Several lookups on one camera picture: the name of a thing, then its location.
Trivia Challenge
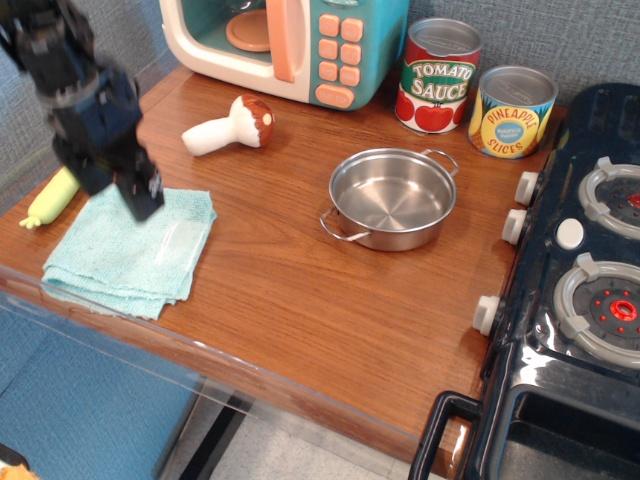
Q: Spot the black toy stove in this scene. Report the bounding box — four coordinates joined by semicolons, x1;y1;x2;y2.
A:
410;83;639;479

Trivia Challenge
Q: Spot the orange object at corner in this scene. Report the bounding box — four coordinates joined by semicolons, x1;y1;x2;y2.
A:
1;444;39;480

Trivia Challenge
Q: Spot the plush white brown mushroom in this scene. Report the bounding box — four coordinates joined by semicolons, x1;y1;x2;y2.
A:
181;94;275;156

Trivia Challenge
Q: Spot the small stainless steel pot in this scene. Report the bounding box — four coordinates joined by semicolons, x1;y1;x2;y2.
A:
319;148;459;252

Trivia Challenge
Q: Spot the light teal napkin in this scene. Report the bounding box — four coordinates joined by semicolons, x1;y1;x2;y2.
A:
42;186;217;320

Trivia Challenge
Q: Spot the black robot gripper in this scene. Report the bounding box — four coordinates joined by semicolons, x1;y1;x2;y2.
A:
50;67;164;222

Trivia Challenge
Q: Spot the spoon with green handle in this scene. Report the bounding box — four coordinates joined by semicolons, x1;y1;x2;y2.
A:
19;167;80;230

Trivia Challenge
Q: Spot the tomato sauce can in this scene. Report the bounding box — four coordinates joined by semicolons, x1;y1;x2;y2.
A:
395;17;483;134

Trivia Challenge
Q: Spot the teal toy microwave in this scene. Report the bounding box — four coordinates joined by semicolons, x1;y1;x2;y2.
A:
160;0;409;111

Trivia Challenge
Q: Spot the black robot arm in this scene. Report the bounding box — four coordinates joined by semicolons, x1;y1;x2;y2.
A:
1;1;164;221

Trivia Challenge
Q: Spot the pineapple slices can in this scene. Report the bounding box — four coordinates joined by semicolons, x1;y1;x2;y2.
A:
468;65;558;159

